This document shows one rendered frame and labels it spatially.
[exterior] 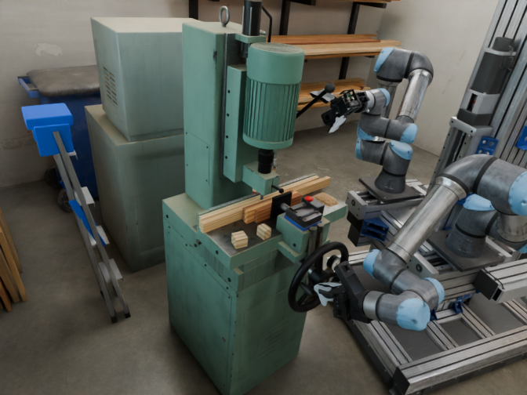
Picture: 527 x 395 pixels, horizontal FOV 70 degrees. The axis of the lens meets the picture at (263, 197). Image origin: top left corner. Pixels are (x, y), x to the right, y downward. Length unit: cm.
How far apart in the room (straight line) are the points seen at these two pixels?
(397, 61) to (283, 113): 72
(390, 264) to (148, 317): 152
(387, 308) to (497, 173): 47
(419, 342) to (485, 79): 124
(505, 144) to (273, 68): 103
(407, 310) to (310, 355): 122
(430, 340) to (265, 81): 153
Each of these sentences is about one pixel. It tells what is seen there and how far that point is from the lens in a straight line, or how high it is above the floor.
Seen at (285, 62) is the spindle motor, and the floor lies 148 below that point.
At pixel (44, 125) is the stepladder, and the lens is 167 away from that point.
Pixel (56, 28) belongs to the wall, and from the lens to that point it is 336.
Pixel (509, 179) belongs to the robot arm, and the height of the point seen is 130.
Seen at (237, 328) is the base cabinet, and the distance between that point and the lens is 155.
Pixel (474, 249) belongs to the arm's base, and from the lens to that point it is 168.
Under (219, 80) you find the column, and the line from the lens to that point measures 137.
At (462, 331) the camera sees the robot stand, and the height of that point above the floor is 21.
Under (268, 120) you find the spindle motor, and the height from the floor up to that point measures 130.
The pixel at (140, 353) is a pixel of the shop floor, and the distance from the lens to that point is 215.
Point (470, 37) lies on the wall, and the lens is 465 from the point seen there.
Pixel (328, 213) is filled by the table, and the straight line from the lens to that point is 153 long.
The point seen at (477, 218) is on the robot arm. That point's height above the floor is 99.
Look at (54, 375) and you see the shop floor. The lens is 218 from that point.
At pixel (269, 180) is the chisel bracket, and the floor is 106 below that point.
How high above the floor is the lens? 171
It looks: 31 degrees down
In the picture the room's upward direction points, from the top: 6 degrees clockwise
